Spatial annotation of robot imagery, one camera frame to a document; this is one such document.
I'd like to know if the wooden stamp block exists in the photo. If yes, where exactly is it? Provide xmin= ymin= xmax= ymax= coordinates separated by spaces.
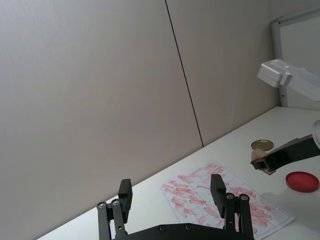
xmin=250 ymin=148 xmax=276 ymax=176

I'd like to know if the red round lid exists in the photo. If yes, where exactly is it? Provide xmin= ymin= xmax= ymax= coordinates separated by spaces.
xmin=285 ymin=170 xmax=320 ymax=194

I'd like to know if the grey framed whiteboard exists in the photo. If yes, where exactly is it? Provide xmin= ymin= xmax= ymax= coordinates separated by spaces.
xmin=270 ymin=8 xmax=320 ymax=109

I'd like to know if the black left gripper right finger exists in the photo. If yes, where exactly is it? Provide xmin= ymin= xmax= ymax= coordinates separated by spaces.
xmin=210 ymin=173 xmax=255 ymax=240

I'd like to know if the white paper with red stamps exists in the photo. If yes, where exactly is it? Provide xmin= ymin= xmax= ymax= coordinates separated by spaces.
xmin=159 ymin=163 xmax=295 ymax=238

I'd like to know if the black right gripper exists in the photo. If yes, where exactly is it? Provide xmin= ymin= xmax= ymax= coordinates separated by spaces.
xmin=250 ymin=134 xmax=320 ymax=174

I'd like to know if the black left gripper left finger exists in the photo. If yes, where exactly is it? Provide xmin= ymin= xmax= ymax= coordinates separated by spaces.
xmin=97 ymin=178 xmax=133 ymax=240

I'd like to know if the gold round metal lid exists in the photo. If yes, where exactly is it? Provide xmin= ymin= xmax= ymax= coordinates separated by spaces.
xmin=250 ymin=139 xmax=274 ymax=151

